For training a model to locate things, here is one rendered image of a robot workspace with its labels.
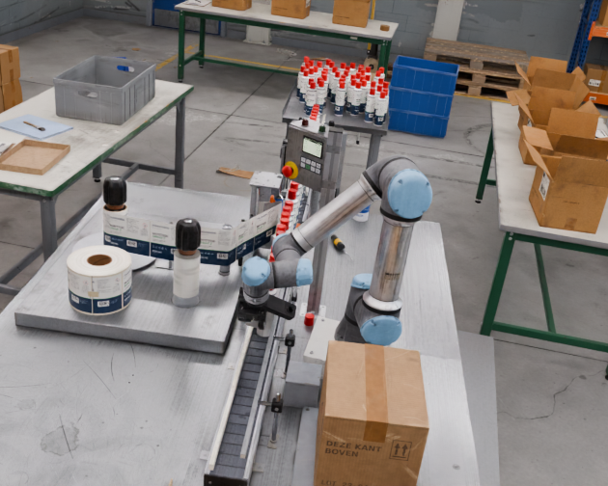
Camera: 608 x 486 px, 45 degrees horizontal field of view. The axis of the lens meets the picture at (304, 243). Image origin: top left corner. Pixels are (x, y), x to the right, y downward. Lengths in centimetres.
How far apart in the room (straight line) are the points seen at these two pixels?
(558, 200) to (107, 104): 242
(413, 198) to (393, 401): 53
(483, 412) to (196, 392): 85
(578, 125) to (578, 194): 78
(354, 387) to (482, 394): 66
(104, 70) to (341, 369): 338
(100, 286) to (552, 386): 244
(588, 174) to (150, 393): 229
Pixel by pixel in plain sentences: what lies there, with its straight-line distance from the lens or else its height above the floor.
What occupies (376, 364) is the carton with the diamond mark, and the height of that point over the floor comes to 112.
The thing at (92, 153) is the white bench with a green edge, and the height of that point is 80.
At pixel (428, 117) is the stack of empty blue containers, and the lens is 715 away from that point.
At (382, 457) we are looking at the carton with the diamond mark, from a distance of 180.
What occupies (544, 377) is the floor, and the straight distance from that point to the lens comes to 404.
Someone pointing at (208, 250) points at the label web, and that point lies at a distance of 262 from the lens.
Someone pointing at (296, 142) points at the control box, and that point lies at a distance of 238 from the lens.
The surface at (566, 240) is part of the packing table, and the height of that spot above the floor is 76.
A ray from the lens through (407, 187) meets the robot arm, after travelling 193.
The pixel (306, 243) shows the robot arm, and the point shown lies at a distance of 212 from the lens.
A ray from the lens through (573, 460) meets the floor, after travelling 360.
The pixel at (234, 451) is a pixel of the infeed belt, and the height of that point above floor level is 88.
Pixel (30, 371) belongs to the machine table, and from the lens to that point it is 232.
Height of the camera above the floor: 223
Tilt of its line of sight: 27 degrees down
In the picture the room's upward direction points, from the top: 7 degrees clockwise
